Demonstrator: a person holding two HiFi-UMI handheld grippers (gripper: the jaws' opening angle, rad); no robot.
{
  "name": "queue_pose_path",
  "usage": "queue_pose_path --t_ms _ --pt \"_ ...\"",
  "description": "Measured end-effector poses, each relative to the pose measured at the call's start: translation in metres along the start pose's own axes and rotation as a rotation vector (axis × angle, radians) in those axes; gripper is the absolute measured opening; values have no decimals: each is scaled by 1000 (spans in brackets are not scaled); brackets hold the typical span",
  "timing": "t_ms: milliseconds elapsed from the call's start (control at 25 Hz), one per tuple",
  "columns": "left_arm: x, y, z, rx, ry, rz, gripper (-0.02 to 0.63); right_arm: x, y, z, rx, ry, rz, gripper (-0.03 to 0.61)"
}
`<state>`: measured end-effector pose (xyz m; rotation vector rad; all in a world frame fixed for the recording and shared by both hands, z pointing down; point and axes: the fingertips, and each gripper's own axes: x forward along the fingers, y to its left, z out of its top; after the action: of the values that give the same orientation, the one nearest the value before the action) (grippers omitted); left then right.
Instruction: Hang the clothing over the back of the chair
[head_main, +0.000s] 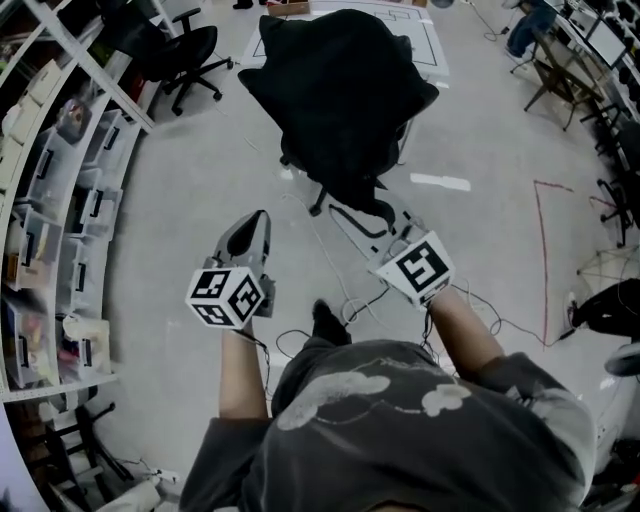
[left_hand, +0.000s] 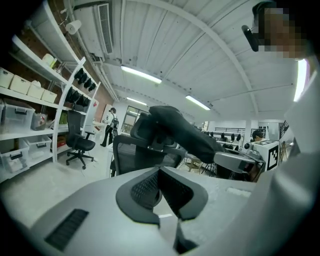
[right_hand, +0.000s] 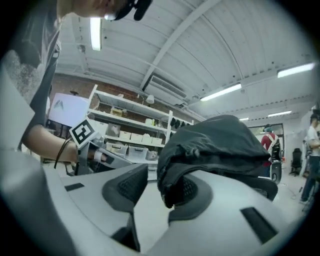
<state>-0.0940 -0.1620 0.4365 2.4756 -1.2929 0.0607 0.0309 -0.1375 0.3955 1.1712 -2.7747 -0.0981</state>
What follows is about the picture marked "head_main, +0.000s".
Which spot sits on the person's right forearm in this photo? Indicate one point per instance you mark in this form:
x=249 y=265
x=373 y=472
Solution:
x=462 y=340

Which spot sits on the wooden folding chair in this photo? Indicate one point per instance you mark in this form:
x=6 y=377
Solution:
x=560 y=75

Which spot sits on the person's grey printed shirt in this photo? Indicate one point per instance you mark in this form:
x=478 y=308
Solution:
x=400 y=440

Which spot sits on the cardboard box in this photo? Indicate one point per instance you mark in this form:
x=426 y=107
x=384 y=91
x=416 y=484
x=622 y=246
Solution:
x=287 y=7

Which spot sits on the long desk with monitors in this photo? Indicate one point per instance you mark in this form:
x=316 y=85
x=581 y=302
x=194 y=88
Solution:
x=602 y=42

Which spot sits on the white power strip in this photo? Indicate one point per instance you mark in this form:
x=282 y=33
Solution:
x=167 y=476

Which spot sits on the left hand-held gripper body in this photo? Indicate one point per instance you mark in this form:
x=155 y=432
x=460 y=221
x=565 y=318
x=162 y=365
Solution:
x=222 y=295

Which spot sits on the white metal shelving unit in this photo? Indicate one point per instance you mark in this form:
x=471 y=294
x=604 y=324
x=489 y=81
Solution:
x=87 y=70

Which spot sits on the person's left forearm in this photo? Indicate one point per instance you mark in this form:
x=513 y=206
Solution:
x=242 y=375

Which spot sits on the person's black shoe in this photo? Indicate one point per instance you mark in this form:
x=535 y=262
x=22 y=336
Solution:
x=327 y=322

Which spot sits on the black rolling chair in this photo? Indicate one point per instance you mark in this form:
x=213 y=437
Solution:
x=625 y=200

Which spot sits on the row of clear storage bins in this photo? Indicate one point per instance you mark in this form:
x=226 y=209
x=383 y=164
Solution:
x=65 y=165

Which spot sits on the white floor mat black lines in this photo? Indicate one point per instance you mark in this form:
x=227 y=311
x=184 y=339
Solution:
x=425 y=35

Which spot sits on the black clothing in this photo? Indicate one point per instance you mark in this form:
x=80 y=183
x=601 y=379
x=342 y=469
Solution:
x=340 y=90

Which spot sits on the black swivel chair with armrests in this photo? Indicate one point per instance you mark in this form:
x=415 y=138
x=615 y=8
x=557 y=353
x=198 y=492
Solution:
x=187 y=47

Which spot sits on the black metal stand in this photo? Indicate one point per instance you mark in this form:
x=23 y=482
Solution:
x=82 y=445

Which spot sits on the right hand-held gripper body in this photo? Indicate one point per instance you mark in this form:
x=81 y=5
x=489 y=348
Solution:
x=420 y=267

